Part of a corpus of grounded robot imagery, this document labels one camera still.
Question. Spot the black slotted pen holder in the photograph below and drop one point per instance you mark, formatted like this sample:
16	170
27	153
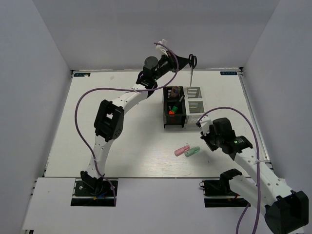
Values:
178	119

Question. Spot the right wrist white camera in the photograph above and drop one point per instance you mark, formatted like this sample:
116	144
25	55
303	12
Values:
204	124

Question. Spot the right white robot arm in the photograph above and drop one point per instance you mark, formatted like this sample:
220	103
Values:
283	209

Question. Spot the clear tube of crayons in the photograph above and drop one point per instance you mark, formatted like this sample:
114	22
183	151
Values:
175	92

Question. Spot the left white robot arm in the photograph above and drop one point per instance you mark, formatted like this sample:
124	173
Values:
110	115

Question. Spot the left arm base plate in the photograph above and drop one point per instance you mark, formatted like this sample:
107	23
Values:
84	196

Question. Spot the pink translucent small case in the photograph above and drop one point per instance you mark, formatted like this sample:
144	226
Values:
181	150

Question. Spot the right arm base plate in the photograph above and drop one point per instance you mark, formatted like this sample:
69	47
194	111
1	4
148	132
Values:
216	197

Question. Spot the right blue corner label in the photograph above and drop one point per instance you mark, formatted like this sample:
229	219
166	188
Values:
228	73

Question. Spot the green translucent small case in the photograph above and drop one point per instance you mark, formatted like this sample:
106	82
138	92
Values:
192	151

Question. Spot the white slotted pen holder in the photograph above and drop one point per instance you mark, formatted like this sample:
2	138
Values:
195	105

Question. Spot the black handled scissors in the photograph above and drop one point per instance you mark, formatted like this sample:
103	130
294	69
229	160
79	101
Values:
192	64

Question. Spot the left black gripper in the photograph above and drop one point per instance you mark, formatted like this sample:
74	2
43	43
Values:
182	62

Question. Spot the left blue corner label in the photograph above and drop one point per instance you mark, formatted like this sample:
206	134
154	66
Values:
82	74

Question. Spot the blue corner label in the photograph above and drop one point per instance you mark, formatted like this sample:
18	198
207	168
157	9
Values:
228	73
82	74

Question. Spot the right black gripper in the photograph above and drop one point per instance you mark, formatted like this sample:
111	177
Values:
212	147

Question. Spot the green cap black highlighter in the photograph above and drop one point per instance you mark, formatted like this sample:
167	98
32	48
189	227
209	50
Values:
177	104

